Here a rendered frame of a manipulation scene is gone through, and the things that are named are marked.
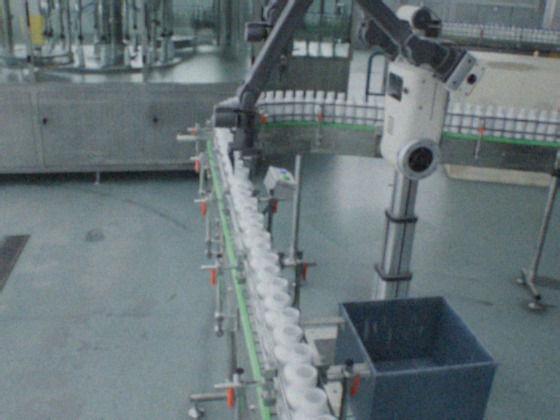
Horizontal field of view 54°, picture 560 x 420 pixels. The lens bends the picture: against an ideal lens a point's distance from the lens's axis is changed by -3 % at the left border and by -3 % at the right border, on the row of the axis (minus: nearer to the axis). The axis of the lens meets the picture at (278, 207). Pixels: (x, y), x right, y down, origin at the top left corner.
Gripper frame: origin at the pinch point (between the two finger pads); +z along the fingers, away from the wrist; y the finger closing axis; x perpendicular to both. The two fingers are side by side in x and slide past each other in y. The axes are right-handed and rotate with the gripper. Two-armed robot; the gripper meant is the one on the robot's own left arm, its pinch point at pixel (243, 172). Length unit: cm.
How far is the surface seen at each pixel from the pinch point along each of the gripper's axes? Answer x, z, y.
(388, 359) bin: -41, 43, 40
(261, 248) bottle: -45.7, 3.3, -0.8
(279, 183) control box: 11.3, 7.8, 14.0
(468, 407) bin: -71, 35, 49
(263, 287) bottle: -60, 5, -2
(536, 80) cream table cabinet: 296, 11, 307
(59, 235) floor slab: 211, 122, -103
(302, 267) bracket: -42.5, 10.7, 10.8
